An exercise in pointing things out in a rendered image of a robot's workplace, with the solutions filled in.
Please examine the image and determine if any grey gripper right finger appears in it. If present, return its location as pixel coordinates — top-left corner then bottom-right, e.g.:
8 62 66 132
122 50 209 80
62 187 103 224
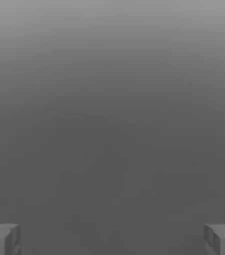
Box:
203 223 225 255

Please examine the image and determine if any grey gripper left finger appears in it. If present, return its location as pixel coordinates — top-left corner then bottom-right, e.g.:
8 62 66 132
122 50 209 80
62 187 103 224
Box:
0 223 22 255

